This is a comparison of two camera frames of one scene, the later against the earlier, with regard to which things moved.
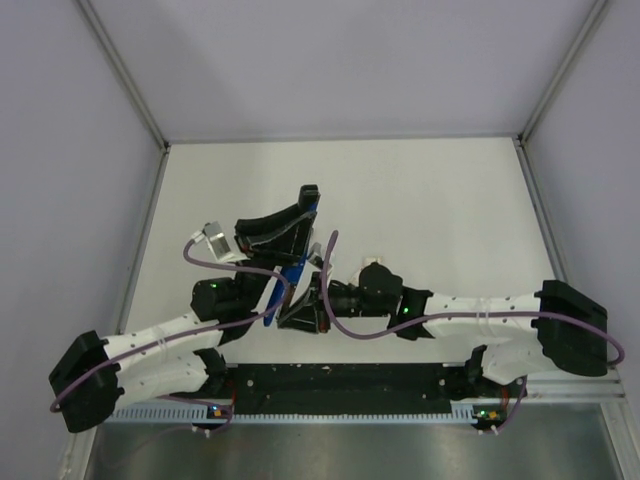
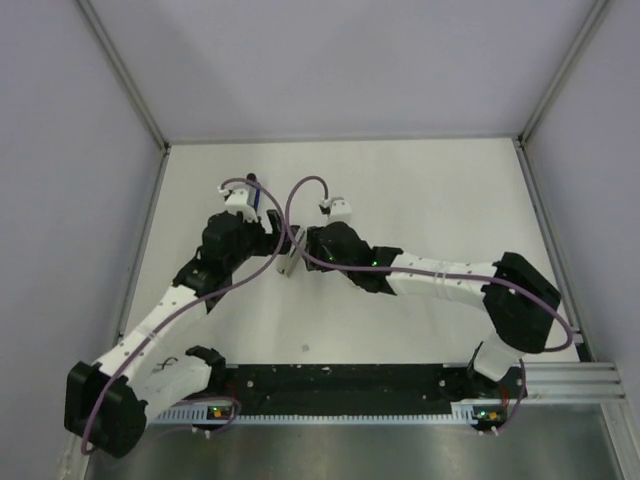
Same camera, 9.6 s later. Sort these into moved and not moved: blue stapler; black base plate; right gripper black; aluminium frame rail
Moved: right gripper black; blue stapler
Not moved: aluminium frame rail; black base plate
